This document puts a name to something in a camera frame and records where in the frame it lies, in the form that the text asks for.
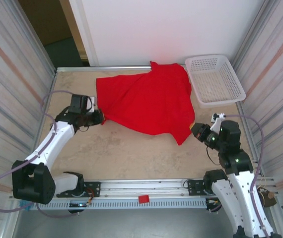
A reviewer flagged red t-shirt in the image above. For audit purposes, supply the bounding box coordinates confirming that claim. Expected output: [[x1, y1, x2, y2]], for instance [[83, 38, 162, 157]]
[[95, 60, 196, 146]]

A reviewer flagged white perforated plastic basket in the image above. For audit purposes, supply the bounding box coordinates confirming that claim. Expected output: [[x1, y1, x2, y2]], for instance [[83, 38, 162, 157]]
[[185, 54, 247, 109]]

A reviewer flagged small black controller board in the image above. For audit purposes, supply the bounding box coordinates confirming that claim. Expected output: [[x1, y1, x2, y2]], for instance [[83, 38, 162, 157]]
[[205, 197, 224, 213], [68, 201, 92, 214]]

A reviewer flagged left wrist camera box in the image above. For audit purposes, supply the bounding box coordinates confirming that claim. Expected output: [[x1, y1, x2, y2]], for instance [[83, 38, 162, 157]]
[[86, 96, 98, 112]]

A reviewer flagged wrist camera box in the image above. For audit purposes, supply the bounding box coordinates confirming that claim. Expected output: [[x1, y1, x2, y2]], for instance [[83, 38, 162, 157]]
[[86, 96, 98, 112], [211, 112, 226, 131]]

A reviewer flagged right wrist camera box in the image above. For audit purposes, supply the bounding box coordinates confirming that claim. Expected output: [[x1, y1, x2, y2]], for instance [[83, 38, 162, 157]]
[[211, 112, 226, 131]]

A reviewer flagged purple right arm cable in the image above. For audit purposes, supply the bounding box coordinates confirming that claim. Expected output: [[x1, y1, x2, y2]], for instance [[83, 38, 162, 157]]
[[224, 114, 269, 238]]

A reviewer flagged aluminium table end rail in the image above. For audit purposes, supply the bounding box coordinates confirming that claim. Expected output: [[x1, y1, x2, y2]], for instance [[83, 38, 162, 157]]
[[56, 64, 155, 73]]

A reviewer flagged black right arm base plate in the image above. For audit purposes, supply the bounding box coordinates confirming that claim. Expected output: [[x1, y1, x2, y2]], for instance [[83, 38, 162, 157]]
[[187, 178, 221, 197]]

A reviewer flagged brown pouch with string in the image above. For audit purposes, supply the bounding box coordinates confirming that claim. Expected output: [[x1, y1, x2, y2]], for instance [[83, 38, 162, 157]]
[[256, 177, 279, 208]]

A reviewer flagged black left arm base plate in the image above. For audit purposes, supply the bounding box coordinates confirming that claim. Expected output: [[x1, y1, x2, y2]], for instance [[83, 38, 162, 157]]
[[56, 181, 101, 198]]

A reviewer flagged tan wooden door frame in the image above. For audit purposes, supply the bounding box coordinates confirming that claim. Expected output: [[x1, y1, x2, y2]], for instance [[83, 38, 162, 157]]
[[59, 0, 90, 61]]

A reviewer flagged white slotted cable duct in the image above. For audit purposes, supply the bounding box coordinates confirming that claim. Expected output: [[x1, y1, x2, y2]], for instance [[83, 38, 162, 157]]
[[32, 199, 208, 211]]

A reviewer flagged aluminium corner post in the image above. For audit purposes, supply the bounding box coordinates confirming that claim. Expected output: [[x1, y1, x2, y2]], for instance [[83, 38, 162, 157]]
[[231, 0, 275, 67]]

